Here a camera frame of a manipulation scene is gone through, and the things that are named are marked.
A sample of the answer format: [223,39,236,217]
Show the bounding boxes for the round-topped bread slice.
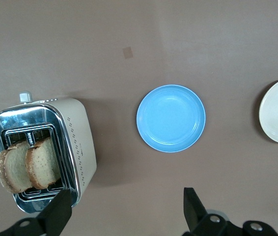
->
[0,140,33,194]

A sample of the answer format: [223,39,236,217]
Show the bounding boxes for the brown tape patch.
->
[123,46,134,59]

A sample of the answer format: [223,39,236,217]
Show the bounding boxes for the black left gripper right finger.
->
[182,187,278,236]

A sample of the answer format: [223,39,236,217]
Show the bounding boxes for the flat-bottomed bread slice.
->
[25,136,61,190]

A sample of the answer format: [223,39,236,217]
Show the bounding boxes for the blue plate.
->
[136,85,206,153]

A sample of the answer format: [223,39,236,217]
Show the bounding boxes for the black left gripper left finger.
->
[0,189,73,236]

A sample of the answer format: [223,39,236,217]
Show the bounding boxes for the beige chrome toaster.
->
[0,91,97,214]

